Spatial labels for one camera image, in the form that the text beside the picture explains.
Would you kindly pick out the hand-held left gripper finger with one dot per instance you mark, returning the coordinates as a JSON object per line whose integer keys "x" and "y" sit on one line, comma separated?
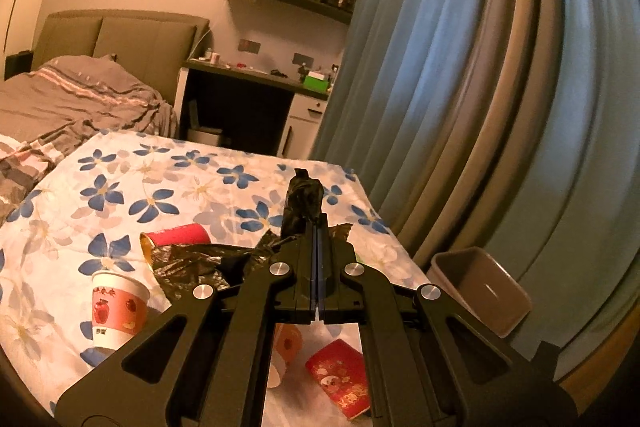
{"x": 322, "y": 279}
{"x": 312, "y": 279}

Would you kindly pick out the black plastic bag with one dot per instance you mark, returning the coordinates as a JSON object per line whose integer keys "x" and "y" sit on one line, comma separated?
{"x": 200, "y": 262}

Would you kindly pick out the red paper cup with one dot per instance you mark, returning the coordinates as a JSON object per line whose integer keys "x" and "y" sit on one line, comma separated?
{"x": 180, "y": 236}

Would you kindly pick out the brown plastic trash bin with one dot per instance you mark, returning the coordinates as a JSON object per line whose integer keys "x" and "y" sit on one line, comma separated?
{"x": 480, "y": 277}

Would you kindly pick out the white printed paper cup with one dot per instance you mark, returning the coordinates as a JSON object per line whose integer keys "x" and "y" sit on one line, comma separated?
{"x": 287, "y": 342}
{"x": 117, "y": 307}

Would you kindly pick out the red envelope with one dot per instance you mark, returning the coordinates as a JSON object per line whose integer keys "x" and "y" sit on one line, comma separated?
{"x": 335, "y": 367}

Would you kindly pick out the white drawer cabinet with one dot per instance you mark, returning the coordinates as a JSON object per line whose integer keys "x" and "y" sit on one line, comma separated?
{"x": 305, "y": 117}

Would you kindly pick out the white box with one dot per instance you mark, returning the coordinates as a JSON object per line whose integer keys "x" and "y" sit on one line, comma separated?
{"x": 205, "y": 138}

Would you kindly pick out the floral blue white blanket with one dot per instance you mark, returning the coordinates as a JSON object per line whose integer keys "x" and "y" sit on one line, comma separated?
{"x": 150, "y": 177}

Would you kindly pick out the green box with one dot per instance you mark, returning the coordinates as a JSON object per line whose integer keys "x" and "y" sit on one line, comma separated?
{"x": 315, "y": 83}

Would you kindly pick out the dark wooden desk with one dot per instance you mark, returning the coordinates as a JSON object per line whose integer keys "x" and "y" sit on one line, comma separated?
{"x": 240, "y": 74}

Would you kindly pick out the blue curtain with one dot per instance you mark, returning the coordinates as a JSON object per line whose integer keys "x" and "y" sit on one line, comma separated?
{"x": 400, "y": 57}

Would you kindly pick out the grey curtain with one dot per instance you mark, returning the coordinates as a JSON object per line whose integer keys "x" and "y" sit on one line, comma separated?
{"x": 480, "y": 72}

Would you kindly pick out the grey padded headboard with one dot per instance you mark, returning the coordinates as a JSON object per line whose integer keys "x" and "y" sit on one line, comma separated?
{"x": 140, "y": 42}

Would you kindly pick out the grey striped duvet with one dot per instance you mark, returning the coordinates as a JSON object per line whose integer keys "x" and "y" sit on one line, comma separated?
{"x": 75, "y": 97}

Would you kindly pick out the black bedside unit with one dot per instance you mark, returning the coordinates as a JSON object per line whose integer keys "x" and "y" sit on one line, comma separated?
{"x": 19, "y": 64}

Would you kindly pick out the dark wall socket panel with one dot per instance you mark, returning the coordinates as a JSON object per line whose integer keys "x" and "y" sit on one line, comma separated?
{"x": 303, "y": 59}
{"x": 249, "y": 46}

